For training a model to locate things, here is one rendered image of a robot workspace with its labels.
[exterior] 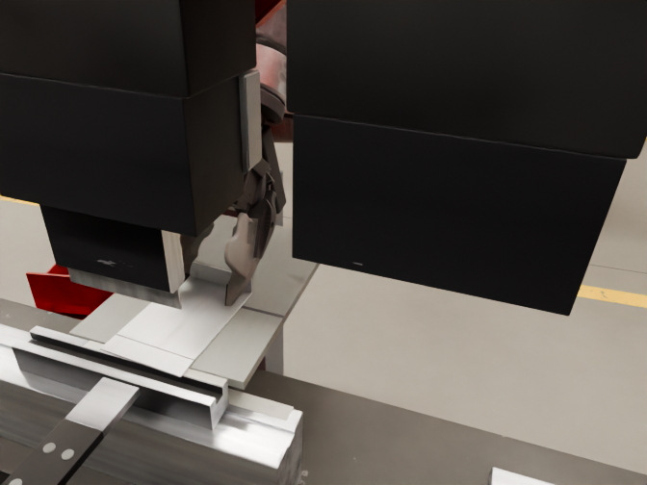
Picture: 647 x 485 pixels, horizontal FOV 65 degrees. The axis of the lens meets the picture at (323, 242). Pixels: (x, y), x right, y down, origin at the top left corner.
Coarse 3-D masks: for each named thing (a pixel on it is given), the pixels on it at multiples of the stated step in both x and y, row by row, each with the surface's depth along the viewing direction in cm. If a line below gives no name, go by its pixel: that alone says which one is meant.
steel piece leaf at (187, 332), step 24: (192, 264) 54; (192, 288) 54; (216, 288) 54; (144, 312) 50; (168, 312) 50; (192, 312) 50; (216, 312) 50; (144, 336) 47; (168, 336) 47; (192, 336) 47
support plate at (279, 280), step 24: (216, 240) 62; (288, 240) 63; (216, 264) 58; (264, 264) 58; (288, 264) 58; (312, 264) 59; (264, 288) 54; (288, 288) 55; (96, 312) 50; (120, 312) 50; (240, 312) 51; (288, 312) 52; (96, 336) 47; (216, 336) 48; (240, 336) 48; (264, 336) 48; (216, 360) 45; (240, 360) 45; (240, 384) 43
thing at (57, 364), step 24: (48, 336) 47; (72, 336) 47; (24, 360) 46; (48, 360) 45; (72, 360) 44; (96, 360) 46; (120, 360) 45; (72, 384) 45; (144, 384) 42; (168, 384) 43; (192, 384) 43; (144, 408) 44; (168, 408) 42; (192, 408) 41; (216, 408) 42
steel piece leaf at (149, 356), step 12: (120, 336) 47; (108, 348) 45; (120, 348) 45; (132, 348) 45; (144, 348) 45; (156, 348) 46; (132, 360) 44; (144, 360) 44; (156, 360) 44; (168, 360) 44; (180, 360) 44; (192, 360) 44; (168, 372) 43; (180, 372) 43
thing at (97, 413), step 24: (96, 384) 41; (120, 384) 41; (96, 408) 39; (120, 408) 39; (72, 432) 37; (96, 432) 37; (48, 456) 36; (72, 456) 36; (24, 480) 34; (48, 480) 34
